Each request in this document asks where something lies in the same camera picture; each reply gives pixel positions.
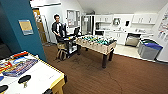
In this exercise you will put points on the foosball table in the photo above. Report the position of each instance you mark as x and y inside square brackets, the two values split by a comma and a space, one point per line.
[96, 45]

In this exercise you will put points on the stainless steel refrigerator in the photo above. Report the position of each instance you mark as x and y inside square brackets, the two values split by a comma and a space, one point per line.
[88, 25]

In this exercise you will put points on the red flat item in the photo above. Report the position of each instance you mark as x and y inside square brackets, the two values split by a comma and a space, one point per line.
[20, 54]

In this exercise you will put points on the blue table tennis paddle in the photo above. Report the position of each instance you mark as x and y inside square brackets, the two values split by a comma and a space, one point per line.
[1, 78]

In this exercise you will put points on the orange snack pack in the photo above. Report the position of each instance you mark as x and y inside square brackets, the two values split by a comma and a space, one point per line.
[5, 66]

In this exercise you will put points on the stainless steel dishwasher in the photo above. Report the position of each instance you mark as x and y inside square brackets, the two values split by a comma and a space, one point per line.
[132, 40]

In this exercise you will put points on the person in dark shirt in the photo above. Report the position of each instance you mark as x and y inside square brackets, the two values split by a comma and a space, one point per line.
[58, 28]

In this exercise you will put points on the yellow wall sign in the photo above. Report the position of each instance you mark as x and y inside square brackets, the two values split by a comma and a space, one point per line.
[26, 27]

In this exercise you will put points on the blue lid waste bin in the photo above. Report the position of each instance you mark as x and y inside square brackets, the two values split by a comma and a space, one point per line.
[151, 50]

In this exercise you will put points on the white double-door sink cabinet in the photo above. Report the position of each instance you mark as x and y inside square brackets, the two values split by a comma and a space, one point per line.
[118, 37]

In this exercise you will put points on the green lid waste bin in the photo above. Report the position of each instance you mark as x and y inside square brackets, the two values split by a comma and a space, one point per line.
[144, 41]

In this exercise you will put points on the black wheeled cart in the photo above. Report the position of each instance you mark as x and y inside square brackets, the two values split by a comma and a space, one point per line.
[71, 41]

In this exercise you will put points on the black soap dispenser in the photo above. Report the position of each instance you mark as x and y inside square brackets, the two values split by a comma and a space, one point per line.
[127, 23]

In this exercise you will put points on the grey notice board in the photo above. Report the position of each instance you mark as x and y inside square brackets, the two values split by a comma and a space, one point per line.
[72, 18]

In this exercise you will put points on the colourful game box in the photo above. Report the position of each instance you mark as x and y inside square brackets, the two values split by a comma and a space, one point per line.
[24, 66]

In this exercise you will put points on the white two-door wall cabinet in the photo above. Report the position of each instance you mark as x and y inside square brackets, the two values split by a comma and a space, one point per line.
[104, 18]

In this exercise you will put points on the built-in black microwave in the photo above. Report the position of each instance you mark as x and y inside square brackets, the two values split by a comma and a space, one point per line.
[99, 33]

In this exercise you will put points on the white three-door wall cabinet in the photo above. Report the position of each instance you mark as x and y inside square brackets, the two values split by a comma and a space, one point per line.
[144, 19]

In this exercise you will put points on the white table with dishes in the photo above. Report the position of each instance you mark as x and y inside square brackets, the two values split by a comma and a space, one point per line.
[40, 78]

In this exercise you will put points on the black coffee machine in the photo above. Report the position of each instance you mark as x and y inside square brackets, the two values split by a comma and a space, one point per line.
[97, 26]

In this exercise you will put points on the brown wooden door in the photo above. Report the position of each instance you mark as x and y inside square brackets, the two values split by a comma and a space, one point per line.
[40, 26]

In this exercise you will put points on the steel paper towel dispenser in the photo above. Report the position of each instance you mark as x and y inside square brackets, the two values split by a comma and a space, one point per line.
[116, 21]

